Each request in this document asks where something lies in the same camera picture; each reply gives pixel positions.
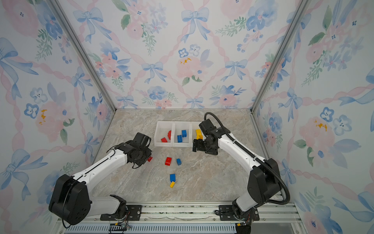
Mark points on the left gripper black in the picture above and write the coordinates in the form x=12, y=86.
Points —
x=149, y=152

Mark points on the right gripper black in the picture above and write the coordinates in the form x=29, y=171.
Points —
x=199, y=143

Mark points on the white bin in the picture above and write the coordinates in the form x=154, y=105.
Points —
x=181, y=134
x=193, y=127
x=162, y=128

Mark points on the small blue lego brick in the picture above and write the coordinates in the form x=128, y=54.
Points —
x=178, y=161

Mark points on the red square lego brick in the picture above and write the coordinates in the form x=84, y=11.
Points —
x=168, y=161

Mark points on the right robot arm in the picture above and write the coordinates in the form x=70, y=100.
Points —
x=263, y=182

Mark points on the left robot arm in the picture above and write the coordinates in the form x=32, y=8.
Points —
x=71, y=199

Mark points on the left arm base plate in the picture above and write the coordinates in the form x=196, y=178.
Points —
x=133, y=213

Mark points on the aluminium rail frame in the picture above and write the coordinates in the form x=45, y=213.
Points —
x=191, y=218

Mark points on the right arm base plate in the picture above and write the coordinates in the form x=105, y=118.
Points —
x=228, y=213

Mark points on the left aluminium corner post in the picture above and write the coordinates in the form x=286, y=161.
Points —
x=66, y=25

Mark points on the aluminium corner post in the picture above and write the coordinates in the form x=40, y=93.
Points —
x=66, y=25
x=283, y=46

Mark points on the right aluminium corner post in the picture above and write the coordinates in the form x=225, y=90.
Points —
x=283, y=46

